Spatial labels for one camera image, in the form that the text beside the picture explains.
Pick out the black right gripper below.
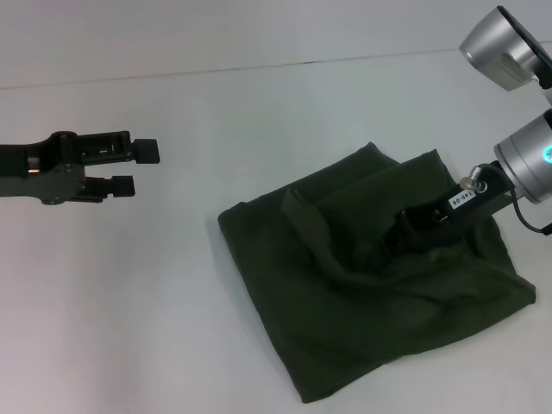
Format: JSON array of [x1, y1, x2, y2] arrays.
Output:
[[375, 161, 517, 255]]

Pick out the dark green printed t-shirt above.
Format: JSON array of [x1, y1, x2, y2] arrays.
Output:
[[216, 141, 538, 381]]

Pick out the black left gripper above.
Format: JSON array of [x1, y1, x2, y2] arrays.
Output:
[[0, 129, 163, 207]]

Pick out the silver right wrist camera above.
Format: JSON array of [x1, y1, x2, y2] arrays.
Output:
[[458, 4, 552, 107]]

